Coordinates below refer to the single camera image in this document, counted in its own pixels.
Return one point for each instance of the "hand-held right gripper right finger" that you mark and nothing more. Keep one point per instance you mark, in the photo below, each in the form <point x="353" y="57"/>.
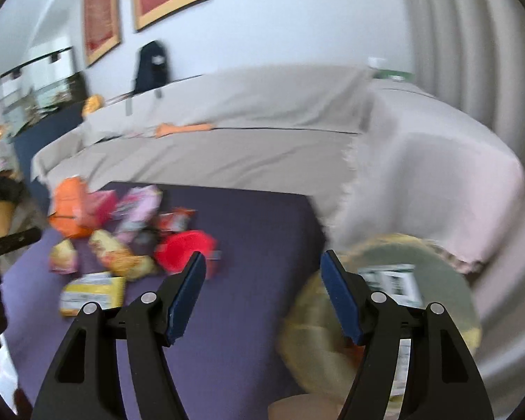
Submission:
<point x="339" y="297"/>

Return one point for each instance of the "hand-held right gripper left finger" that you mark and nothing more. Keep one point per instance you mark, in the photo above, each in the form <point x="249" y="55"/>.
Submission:
<point x="186" y="302"/>

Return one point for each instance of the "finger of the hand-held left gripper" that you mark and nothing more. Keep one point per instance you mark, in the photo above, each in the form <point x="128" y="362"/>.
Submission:
<point x="13" y="239"/>

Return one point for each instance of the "red orange snack packet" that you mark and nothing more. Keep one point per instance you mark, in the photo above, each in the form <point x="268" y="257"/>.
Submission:
<point x="175" y="219"/>

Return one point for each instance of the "yellow green trash bin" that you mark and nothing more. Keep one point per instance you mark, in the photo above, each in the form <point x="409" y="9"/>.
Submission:
<point x="442" y="297"/>

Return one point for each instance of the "pink cartoon tissue pack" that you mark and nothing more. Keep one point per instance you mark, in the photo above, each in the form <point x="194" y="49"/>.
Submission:
<point x="135" y="208"/>

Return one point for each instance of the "red round plastic lid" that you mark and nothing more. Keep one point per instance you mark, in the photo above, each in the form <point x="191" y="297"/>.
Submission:
<point x="181" y="251"/>

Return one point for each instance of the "black cloth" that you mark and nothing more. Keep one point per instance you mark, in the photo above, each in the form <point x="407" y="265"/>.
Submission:
<point x="2" y="189"/>

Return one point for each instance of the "small yellow snack packet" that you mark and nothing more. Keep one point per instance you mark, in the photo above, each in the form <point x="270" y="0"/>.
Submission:
<point x="63" y="257"/>

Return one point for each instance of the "white black printed paper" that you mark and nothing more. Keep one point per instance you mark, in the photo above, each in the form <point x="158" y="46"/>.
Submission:
<point x="391" y="282"/>

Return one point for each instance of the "large orange snack packet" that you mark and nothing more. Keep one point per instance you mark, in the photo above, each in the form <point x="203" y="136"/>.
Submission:
<point x="68" y="208"/>

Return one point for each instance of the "long yellow snack packet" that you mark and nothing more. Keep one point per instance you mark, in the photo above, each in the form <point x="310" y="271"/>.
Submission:
<point x="118" y="256"/>

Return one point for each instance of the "pink tissue box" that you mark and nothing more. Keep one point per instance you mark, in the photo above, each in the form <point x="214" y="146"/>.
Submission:
<point x="101" y="208"/>

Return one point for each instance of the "yellow flat snack box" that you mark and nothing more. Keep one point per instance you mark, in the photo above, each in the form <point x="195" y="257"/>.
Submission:
<point x="92" y="293"/>

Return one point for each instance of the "navy blue sofa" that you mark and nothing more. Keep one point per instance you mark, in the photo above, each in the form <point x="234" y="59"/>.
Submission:
<point x="43" y="135"/>

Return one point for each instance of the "yellow plush toy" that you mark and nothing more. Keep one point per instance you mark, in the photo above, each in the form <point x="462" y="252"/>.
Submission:
<point x="92" y="105"/>

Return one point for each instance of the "glass fish tank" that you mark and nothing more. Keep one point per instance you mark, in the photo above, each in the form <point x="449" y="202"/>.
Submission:
<point x="39" y="83"/>

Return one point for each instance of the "grey sofa cover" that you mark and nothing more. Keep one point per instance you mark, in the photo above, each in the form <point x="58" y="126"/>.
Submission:
<point x="267" y="153"/>

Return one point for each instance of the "dark blue backpack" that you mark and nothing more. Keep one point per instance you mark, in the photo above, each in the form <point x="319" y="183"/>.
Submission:
<point x="151" y="68"/>

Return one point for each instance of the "green white box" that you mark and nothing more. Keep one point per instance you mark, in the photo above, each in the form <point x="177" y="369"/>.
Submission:
<point x="389" y="72"/>

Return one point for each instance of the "grey curtain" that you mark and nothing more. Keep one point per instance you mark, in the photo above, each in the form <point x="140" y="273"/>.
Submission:
<point x="472" y="52"/>

